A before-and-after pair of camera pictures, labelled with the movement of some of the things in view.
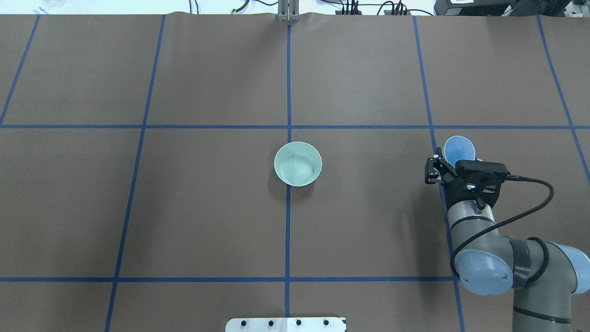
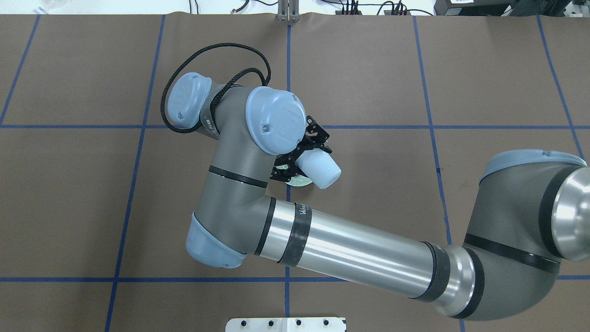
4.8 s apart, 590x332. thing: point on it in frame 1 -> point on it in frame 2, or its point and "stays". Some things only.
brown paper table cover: [138, 192] stays
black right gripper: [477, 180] -> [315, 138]
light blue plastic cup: [457, 147] -> [320, 167]
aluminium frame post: [288, 10] stays
